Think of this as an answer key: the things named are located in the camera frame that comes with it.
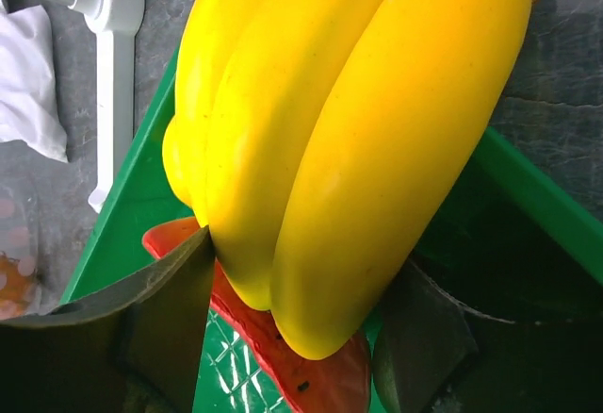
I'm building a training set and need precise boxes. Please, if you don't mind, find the green plastic tray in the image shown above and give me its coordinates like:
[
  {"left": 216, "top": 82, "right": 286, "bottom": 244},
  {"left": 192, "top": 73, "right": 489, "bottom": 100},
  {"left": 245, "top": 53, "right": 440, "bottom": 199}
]
[{"left": 68, "top": 57, "right": 602, "bottom": 412}]

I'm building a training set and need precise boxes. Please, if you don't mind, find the silver clothes rack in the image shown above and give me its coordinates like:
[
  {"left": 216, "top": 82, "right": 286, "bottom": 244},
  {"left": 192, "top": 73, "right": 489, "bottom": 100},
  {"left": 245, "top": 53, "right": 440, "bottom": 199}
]
[{"left": 46, "top": 0, "right": 145, "bottom": 212}]

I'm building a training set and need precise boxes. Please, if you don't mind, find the yellow toy banana bunch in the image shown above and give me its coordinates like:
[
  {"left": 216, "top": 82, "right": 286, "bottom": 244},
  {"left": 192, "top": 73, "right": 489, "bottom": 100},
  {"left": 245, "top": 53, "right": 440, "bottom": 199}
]
[{"left": 162, "top": 0, "right": 535, "bottom": 360}]

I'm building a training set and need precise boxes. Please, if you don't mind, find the clear zip top bag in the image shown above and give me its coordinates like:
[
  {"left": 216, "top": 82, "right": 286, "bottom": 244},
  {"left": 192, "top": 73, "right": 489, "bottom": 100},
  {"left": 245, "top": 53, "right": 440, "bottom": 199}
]
[{"left": 0, "top": 186, "right": 48, "bottom": 320}]

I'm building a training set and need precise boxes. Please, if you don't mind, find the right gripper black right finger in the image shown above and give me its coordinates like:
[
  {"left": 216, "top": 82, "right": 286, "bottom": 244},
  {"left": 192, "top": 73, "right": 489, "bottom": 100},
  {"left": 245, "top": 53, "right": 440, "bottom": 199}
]
[{"left": 372, "top": 260, "right": 602, "bottom": 412}]

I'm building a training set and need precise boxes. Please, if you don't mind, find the toy watermelon slice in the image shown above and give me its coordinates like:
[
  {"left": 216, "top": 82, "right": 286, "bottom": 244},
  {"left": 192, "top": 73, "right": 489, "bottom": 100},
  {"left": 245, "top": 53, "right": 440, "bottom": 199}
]
[{"left": 140, "top": 217, "right": 373, "bottom": 413}]

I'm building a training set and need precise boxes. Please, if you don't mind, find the toy pineapple orange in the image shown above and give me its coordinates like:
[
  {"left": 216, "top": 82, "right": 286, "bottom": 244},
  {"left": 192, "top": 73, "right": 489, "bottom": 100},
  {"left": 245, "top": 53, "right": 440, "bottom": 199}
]
[{"left": 1, "top": 250, "right": 39, "bottom": 321}]

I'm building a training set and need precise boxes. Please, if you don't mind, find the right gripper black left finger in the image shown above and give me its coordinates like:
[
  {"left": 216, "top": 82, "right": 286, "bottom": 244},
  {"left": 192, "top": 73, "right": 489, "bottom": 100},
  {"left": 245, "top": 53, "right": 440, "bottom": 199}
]
[{"left": 1, "top": 228, "right": 212, "bottom": 412}]

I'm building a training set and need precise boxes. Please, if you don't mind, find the white garment on hanger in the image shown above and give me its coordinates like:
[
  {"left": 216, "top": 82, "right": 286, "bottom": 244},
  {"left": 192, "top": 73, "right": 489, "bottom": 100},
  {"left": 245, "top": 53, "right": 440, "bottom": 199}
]
[{"left": 1, "top": 0, "right": 68, "bottom": 163}]

